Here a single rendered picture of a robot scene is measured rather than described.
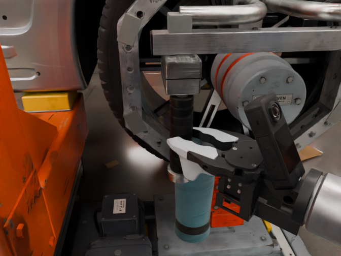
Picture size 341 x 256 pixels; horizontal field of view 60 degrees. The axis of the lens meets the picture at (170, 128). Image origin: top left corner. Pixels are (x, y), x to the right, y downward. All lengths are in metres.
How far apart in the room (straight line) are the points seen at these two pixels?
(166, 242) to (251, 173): 0.74
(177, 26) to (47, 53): 0.53
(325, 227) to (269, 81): 0.26
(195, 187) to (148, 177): 1.10
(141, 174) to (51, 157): 1.07
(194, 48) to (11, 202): 0.36
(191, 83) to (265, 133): 0.12
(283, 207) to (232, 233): 0.73
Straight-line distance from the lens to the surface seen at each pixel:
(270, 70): 0.53
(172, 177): 0.49
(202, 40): 0.43
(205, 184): 0.63
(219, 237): 1.12
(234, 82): 0.56
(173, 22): 0.42
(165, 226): 1.14
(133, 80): 0.64
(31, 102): 0.96
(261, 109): 0.35
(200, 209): 0.68
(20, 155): 0.54
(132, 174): 1.75
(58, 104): 0.94
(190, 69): 0.41
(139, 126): 0.68
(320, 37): 0.50
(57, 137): 0.80
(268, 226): 1.26
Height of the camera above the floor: 1.06
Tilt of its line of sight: 29 degrees down
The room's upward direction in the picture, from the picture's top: straight up
